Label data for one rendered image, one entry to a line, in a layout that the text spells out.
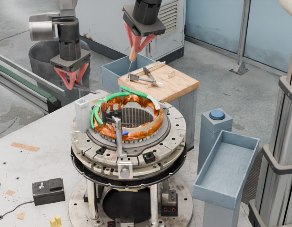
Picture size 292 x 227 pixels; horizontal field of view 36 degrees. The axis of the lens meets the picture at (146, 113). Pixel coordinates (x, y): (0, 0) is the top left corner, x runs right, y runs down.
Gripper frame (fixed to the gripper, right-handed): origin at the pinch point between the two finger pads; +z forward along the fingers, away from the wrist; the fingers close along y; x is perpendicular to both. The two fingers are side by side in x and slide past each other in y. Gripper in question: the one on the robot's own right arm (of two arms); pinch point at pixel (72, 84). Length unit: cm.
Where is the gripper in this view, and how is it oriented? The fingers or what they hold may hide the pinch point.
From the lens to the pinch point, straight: 131.2
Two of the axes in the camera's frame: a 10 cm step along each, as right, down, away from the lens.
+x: 8.6, 3.1, -4.1
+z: -0.2, 8.2, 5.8
